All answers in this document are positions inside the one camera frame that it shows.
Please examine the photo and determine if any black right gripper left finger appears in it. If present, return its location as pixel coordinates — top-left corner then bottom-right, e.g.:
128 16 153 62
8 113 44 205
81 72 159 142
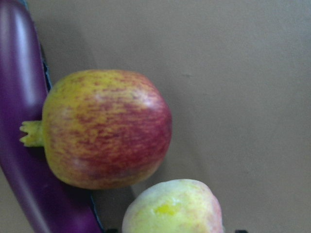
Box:
105 229 117 233

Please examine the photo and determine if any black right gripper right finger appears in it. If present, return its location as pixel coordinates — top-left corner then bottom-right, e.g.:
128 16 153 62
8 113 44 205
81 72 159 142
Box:
234 229 247 233

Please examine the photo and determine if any purple eggplant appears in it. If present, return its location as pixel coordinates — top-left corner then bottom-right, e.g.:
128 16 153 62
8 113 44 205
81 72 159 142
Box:
0 0 102 233

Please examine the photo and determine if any pale yellow green peach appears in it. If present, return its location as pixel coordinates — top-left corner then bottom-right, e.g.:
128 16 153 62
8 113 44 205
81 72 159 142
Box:
121 179 225 233

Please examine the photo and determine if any red yellow pomegranate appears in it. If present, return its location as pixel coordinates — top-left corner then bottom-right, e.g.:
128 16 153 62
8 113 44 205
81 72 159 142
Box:
20 70 172 189

